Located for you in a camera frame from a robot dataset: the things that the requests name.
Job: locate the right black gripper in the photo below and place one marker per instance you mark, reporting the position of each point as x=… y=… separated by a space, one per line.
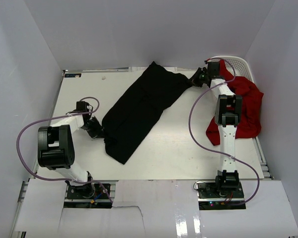
x=195 y=80

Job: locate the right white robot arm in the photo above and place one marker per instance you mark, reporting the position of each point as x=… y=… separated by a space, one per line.
x=227 y=117

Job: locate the red t shirt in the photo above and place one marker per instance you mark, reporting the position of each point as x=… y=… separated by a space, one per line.
x=249 y=126

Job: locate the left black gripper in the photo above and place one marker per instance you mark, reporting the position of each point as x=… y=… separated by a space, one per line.
x=98 y=132

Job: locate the white plastic basket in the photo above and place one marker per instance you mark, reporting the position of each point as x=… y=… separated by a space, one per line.
x=240 y=66

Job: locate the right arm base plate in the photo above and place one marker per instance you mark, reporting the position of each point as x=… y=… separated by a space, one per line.
x=209 y=199

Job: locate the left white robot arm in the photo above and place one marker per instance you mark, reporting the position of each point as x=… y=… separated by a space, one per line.
x=56 y=147

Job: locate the small label sticker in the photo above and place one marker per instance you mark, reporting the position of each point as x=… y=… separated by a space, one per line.
x=72 y=75

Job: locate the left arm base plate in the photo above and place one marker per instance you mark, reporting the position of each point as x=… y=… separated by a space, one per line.
x=89 y=196

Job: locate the black t shirt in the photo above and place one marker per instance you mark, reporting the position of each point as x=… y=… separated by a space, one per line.
x=133 y=116

